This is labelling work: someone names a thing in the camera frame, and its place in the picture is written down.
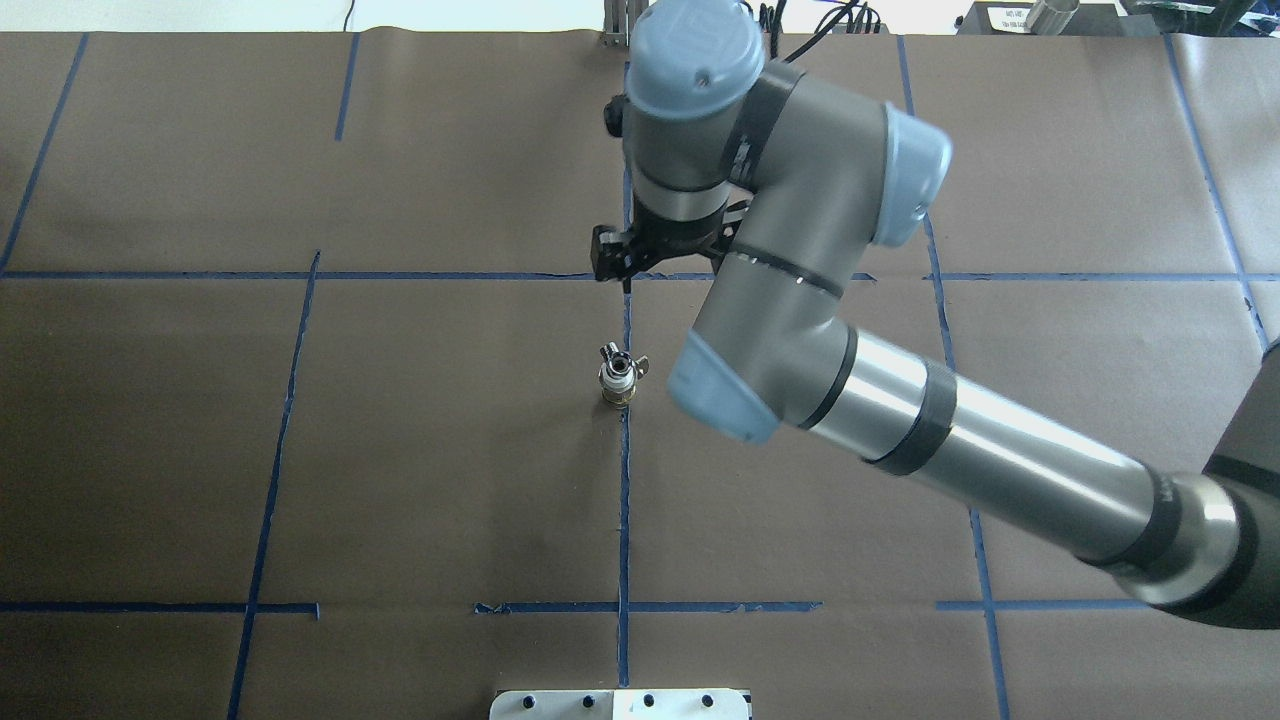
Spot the aluminium profile post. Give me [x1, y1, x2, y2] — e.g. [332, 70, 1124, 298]
[600, 0, 649, 47]

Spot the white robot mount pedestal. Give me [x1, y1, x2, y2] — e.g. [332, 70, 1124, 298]
[488, 687, 754, 719]

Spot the silver metal cylinder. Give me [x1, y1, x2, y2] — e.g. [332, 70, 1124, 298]
[1024, 0, 1080, 37]

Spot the black power strip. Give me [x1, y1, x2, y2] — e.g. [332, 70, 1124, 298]
[760, 3, 891, 37]

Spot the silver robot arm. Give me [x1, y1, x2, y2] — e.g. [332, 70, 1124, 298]
[590, 1, 1279, 632]

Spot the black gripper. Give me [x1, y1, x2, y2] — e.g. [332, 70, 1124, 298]
[590, 200, 751, 284]

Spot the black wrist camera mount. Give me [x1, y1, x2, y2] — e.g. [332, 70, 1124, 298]
[602, 94, 628, 138]

